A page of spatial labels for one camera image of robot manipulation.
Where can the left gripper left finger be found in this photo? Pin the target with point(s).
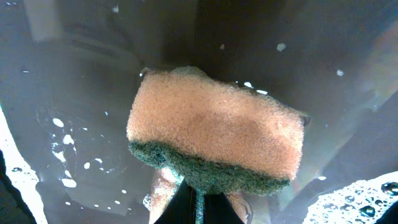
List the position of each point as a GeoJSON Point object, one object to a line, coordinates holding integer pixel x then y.
{"type": "Point", "coordinates": [182, 207]}

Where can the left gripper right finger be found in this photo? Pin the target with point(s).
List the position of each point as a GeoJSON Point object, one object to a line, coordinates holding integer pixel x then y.
{"type": "Point", "coordinates": [218, 210]}

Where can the black tray with water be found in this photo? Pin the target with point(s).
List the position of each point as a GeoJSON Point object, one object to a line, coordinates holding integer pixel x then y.
{"type": "Point", "coordinates": [70, 70]}

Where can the green scrub sponge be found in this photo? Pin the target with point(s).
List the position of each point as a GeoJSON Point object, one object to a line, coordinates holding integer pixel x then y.
{"type": "Point", "coordinates": [218, 137]}

